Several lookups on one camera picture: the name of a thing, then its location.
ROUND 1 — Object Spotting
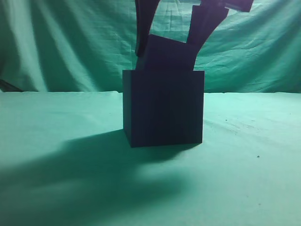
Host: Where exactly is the green backdrop cloth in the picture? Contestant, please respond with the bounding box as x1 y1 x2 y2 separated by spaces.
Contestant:
0 0 301 93

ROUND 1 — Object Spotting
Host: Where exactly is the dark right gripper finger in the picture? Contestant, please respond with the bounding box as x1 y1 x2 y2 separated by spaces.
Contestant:
187 0 229 71

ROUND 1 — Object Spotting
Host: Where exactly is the dark groove box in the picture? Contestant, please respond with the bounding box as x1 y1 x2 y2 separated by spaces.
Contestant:
122 70 205 147

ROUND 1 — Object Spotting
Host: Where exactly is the purple cube block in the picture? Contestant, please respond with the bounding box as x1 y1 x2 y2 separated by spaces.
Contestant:
142 35 198 71

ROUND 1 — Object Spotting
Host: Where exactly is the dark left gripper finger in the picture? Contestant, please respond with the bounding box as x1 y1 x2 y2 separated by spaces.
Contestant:
135 0 160 57

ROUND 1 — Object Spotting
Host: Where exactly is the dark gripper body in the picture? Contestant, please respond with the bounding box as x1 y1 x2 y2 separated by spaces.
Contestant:
219 0 253 12

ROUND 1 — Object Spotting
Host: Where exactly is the green table cloth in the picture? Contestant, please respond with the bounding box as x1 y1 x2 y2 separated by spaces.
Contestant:
0 92 301 226

